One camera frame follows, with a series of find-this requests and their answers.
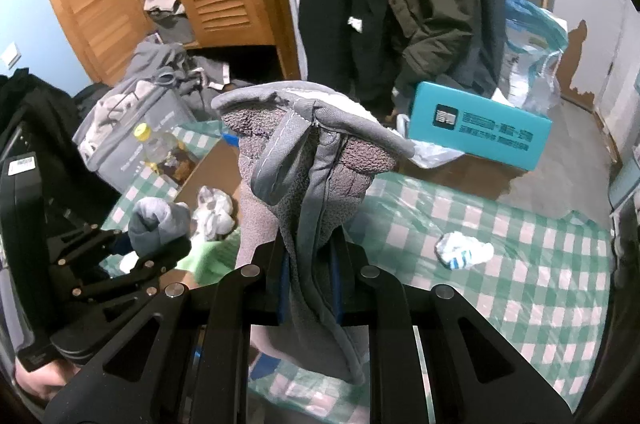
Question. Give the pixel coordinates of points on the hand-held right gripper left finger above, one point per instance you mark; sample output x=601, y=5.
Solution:
x=283, y=289

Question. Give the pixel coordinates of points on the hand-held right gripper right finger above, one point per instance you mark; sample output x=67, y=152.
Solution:
x=336, y=289

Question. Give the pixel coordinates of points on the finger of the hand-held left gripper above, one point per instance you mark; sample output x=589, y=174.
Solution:
x=160, y=261
x=100, y=244

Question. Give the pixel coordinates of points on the grey sock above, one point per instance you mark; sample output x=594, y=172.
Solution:
x=155, y=224

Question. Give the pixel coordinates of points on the cardboard box with blue edge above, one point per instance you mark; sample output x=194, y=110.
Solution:
x=210, y=169

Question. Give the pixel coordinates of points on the grey fleece glove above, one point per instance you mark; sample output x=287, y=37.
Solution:
x=300, y=184

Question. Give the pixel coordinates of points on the person's left hand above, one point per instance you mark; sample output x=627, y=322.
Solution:
x=40, y=379

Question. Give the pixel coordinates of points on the light green cloth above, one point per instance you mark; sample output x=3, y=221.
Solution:
x=215, y=259

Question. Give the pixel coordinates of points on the white grey socks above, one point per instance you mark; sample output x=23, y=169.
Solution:
x=215, y=214

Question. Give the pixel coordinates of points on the grey storage bag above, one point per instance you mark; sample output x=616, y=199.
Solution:
x=110, y=139

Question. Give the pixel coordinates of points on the yellow cap plastic bottle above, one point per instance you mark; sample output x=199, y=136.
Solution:
x=160, y=149

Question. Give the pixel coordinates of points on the green checked tablecloth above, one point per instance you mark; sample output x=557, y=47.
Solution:
x=450, y=329

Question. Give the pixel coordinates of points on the white blue sock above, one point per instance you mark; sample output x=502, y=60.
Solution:
x=465, y=251

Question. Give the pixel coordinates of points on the black bag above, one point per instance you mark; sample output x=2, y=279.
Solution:
x=45, y=114

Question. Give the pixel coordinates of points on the brown cardboard box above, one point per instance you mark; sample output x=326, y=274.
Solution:
x=475, y=179

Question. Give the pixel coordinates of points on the pile of grey clothes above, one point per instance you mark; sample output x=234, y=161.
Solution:
x=165, y=64

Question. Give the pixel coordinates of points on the teal box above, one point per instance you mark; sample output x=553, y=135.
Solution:
x=420, y=104

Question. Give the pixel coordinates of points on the black hanging jacket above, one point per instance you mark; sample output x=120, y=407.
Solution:
x=330, y=4

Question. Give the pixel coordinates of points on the clear plastic bag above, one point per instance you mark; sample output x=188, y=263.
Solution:
x=545, y=89

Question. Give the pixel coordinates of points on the light blue bin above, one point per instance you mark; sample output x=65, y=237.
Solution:
x=627, y=184

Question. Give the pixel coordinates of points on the blue white plastic bag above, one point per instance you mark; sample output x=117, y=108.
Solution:
x=530, y=24

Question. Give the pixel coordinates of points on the white wall switch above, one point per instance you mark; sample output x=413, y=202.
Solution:
x=10, y=56

